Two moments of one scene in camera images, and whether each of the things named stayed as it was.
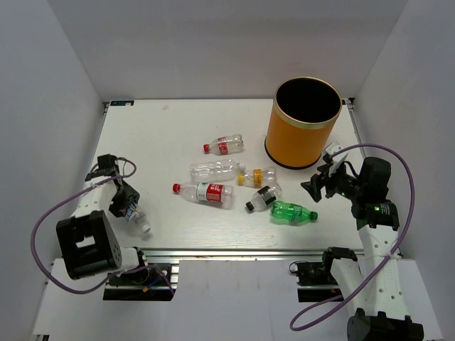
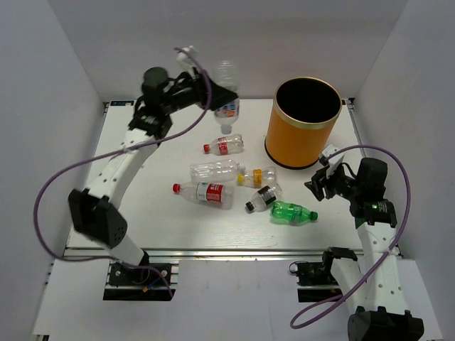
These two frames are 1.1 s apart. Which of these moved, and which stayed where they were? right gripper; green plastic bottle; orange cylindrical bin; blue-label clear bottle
Moved: blue-label clear bottle
Stayed: orange cylindrical bin; green plastic bottle; right gripper
